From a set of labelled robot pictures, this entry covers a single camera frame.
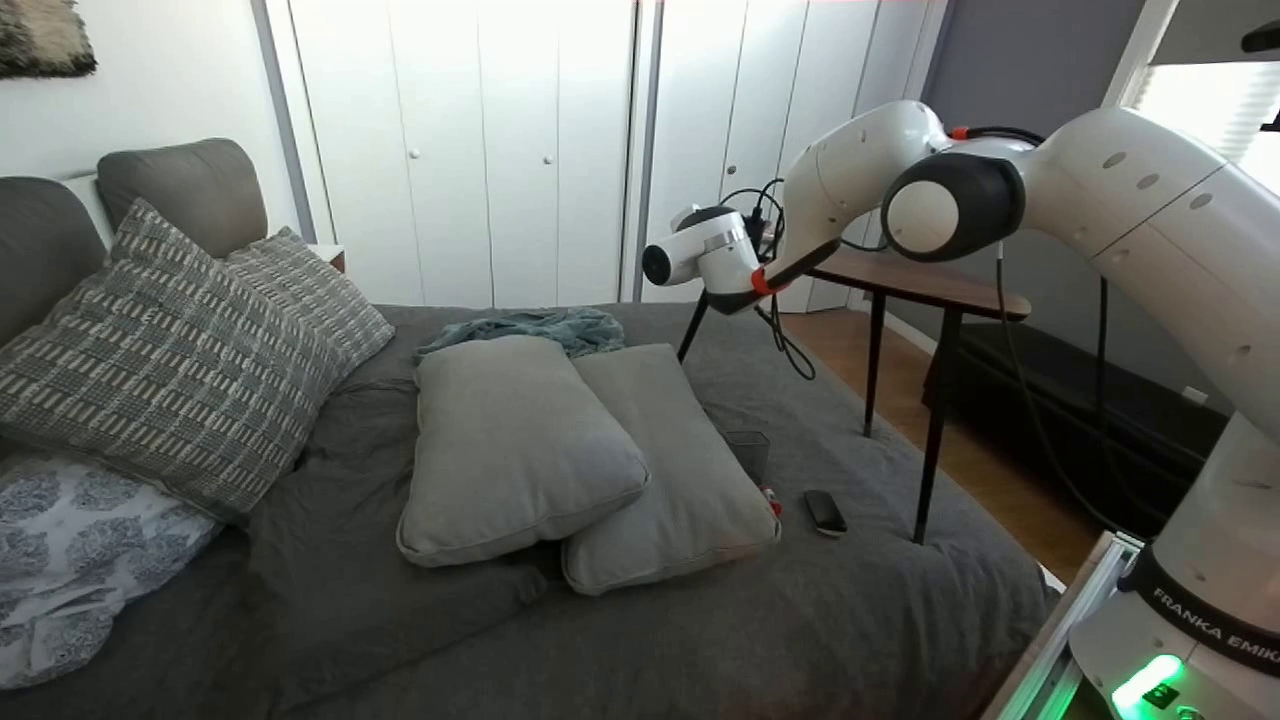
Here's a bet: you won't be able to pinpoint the blue patterned white pillow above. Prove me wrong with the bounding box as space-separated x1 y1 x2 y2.
0 451 220 690

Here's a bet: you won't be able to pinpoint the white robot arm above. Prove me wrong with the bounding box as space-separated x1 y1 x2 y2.
641 98 1280 720

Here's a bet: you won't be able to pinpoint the left grey headrest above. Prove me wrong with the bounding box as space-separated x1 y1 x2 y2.
0 174 104 345

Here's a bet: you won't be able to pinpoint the teal knitted blanket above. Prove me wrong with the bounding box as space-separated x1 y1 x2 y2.
426 309 625 355

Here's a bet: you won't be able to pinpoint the shaggy wall hanging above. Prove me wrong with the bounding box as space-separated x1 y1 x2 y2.
0 0 97 76

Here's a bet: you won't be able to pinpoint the lower grey plain pillow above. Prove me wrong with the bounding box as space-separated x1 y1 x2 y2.
560 345 781 597

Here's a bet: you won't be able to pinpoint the grey headrest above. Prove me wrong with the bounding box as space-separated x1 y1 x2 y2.
97 141 268 256
0 174 104 345

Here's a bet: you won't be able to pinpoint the black phone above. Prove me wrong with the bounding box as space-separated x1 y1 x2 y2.
798 491 846 536

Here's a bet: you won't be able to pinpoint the grey bed cover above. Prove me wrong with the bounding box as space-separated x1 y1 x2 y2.
0 309 1051 720

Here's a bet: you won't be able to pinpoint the white wall shelf box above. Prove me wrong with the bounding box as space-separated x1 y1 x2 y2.
307 245 349 271

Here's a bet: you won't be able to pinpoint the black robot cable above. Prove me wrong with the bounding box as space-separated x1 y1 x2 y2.
716 174 823 382

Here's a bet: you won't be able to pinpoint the right grey headrest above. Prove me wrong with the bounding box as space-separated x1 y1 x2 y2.
97 141 268 256

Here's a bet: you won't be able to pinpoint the wooden side table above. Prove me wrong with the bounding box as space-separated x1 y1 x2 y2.
677 249 1030 544

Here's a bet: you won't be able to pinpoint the white wardrobe doors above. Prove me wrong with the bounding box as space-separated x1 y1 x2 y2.
259 0 948 309

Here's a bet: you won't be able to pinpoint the upper grey plain pillow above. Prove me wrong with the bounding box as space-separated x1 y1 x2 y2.
395 335 647 569

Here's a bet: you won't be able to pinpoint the grey checked cushion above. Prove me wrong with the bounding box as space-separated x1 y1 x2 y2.
226 226 395 376
0 199 341 519

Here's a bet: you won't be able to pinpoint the right grey checked cushion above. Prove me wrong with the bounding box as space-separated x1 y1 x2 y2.
226 226 395 376

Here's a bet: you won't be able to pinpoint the grey plain pillow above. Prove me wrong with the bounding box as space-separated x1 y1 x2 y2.
560 345 781 597
395 335 647 569

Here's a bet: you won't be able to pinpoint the white framed robot base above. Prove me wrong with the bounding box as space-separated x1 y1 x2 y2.
980 530 1139 720

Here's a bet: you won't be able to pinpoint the left grey checked cushion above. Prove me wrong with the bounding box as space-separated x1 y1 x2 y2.
0 199 341 519

